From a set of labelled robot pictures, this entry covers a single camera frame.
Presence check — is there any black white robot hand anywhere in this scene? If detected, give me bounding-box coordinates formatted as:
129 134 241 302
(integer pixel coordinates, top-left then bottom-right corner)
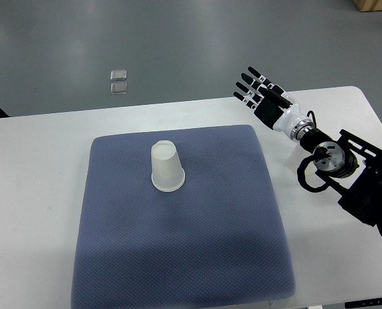
233 66 316 142

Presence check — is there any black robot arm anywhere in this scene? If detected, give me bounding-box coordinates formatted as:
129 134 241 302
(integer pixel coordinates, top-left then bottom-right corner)
297 122 382 237

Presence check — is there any white paper cup on mat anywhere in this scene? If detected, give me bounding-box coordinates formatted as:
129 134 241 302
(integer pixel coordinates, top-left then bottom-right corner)
151 140 186 192

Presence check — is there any wooden furniture corner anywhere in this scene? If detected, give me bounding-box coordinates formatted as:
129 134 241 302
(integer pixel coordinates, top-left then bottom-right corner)
352 0 382 12

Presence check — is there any blue textured fabric mat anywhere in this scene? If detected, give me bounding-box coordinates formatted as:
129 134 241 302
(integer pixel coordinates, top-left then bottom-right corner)
71 125 295 308

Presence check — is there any lower metal floor plate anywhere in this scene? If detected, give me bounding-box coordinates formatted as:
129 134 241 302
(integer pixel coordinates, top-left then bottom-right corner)
110 82 128 95

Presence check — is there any metal floor plate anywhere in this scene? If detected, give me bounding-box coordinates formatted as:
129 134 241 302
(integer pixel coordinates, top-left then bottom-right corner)
110 82 128 95
110 69 127 80

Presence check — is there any upper metal floor plate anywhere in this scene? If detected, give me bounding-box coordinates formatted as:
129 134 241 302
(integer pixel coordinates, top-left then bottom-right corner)
110 69 127 80

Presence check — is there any black table control panel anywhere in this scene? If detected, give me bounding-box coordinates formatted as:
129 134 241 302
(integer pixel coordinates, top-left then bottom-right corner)
345 298 382 308

